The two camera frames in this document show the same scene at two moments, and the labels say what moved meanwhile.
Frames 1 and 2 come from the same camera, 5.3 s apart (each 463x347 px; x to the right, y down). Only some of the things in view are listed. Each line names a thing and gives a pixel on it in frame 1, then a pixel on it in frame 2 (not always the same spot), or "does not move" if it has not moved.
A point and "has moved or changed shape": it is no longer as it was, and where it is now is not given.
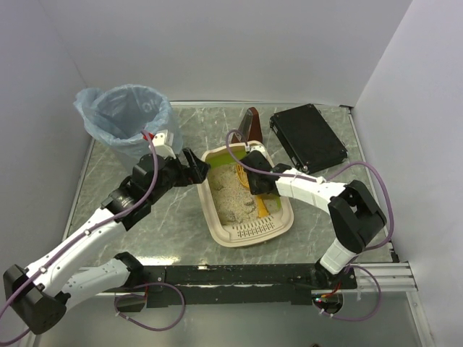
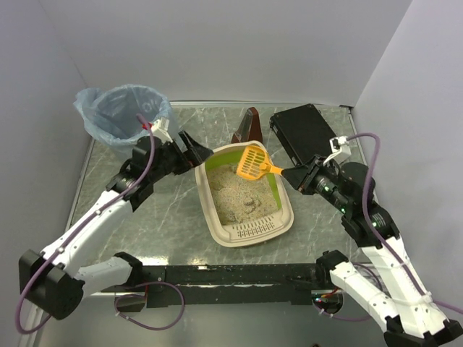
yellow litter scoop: x=262 y=210 has moved or changed shape
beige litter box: x=237 y=217 does not move
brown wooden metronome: x=250 y=127 does not move
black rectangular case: x=308 y=138 does not move
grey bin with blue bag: x=116 y=115 does not move
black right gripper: x=254 y=181 -> x=309 y=179
